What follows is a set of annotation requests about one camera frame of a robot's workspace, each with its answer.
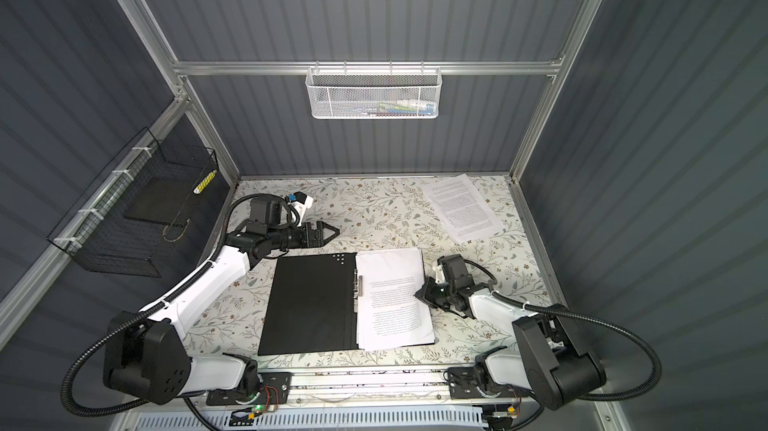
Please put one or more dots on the red folder black inside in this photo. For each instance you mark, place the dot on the red folder black inside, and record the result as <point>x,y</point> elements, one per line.
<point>312,306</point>

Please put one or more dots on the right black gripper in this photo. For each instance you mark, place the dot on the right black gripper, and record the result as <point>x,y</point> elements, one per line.
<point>426,293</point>

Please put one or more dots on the white wire mesh basket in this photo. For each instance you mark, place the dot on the white wire mesh basket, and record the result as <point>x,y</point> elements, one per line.
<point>340,96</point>

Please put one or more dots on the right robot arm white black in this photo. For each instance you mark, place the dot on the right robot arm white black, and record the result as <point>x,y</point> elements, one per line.
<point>551,360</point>

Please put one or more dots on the pens in white basket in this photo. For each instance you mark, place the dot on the pens in white basket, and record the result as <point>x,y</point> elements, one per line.
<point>400,108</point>

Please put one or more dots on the printed paper sheet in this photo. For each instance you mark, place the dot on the printed paper sheet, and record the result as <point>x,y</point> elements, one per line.
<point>462,210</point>
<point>389,315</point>

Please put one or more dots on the aluminium front rail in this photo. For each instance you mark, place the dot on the aluminium front rail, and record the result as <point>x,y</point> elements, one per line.
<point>373,386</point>

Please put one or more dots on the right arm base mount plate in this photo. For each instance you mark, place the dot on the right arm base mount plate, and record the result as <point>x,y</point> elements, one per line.
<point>466,383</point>

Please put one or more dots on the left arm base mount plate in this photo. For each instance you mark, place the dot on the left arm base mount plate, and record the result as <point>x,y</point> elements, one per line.
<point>272,388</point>

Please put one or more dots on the black wire mesh basket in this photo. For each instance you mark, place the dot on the black wire mesh basket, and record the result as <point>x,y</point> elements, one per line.
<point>97,237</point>

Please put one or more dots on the black pad in basket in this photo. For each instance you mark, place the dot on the black pad in basket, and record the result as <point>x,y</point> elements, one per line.
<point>164,202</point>

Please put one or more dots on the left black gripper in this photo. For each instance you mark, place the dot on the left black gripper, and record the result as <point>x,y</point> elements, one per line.
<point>318,233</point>

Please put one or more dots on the yellow green marker pen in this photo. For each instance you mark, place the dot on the yellow green marker pen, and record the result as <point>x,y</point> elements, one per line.
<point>205,182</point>

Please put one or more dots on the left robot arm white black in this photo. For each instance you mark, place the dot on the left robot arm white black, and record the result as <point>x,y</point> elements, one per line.
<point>145,356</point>

